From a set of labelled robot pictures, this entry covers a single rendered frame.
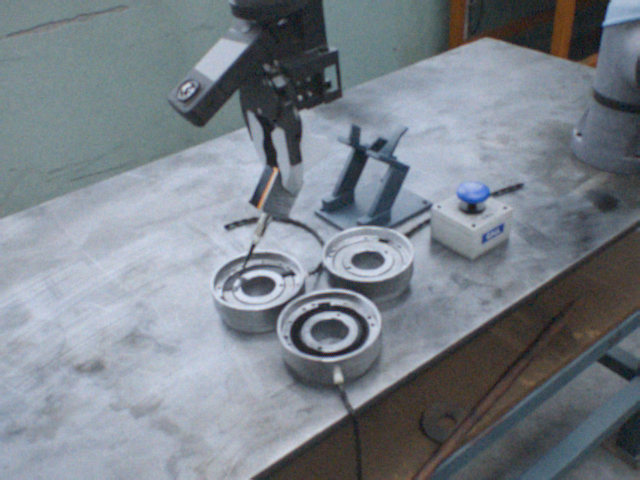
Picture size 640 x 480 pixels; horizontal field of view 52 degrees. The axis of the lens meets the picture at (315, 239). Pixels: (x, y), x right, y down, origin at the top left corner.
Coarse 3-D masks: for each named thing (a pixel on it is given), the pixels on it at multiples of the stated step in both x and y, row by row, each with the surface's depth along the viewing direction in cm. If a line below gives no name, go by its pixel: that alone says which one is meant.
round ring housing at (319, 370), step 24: (288, 312) 69; (336, 312) 69; (360, 312) 69; (288, 336) 67; (312, 336) 69; (336, 336) 70; (288, 360) 65; (312, 360) 63; (336, 360) 62; (360, 360) 64
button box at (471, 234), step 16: (432, 208) 82; (448, 208) 81; (464, 208) 80; (480, 208) 80; (496, 208) 80; (432, 224) 83; (448, 224) 80; (464, 224) 78; (480, 224) 78; (496, 224) 79; (448, 240) 82; (464, 240) 79; (480, 240) 79; (496, 240) 81; (464, 256) 80
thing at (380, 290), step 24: (336, 240) 79; (360, 240) 80; (384, 240) 80; (408, 240) 77; (360, 264) 79; (384, 264) 76; (408, 264) 73; (336, 288) 74; (360, 288) 72; (384, 288) 72
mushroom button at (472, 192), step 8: (464, 184) 80; (472, 184) 80; (480, 184) 80; (456, 192) 80; (464, 192) 79; (472, 192) 78; (480, 192) 78; (488, 192) 79; (464, 200) 79; (472, 200) 78; (480, 200) 78
